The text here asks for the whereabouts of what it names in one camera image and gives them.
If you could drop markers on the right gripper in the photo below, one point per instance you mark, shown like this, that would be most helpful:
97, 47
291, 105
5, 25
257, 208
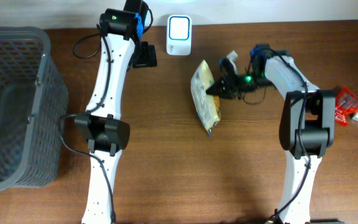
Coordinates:
230, 86

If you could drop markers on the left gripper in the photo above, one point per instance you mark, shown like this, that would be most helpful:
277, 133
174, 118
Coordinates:
148, 56

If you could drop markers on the yellow wet wipes pack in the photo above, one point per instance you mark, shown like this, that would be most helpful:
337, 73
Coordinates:
207, 106

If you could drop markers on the red snack bag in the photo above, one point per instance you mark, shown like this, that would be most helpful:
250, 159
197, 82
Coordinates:
346, 103

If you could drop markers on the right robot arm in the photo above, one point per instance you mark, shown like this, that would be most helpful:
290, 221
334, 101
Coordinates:
306, 127

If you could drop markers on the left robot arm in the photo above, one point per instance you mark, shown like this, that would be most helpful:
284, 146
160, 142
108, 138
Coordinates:
122, 48

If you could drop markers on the white barcode scanner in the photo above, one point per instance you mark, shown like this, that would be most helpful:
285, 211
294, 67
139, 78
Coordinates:
179, 34

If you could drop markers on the grey plastic mesh basket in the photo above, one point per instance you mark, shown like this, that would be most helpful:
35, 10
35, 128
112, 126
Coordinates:
33, 96

